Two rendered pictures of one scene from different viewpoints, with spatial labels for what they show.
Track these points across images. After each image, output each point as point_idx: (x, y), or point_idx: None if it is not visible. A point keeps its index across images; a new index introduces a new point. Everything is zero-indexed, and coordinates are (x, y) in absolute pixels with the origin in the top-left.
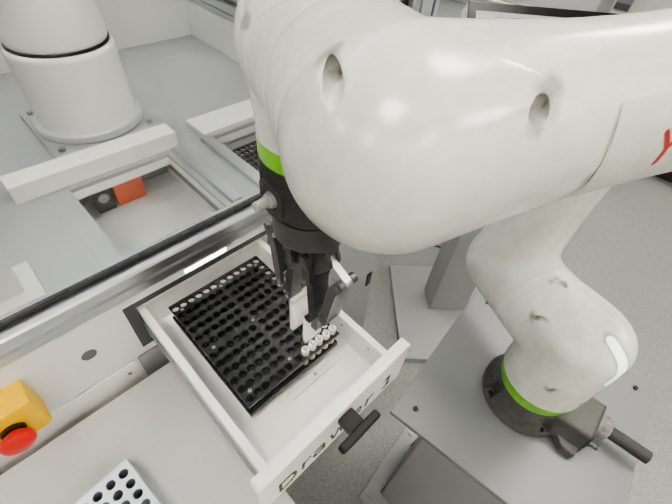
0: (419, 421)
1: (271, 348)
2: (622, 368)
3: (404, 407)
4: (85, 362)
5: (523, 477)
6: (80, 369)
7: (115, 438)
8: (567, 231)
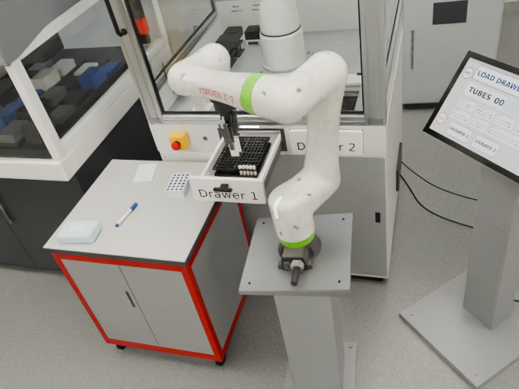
0: (259, 226)
1: (235, 161)
2: (274, 207)
3: (262, 220)
4: (203, 140)
5: (259, 259)
6: (201, 142)
7: (197, 170)
8: (310, 159)
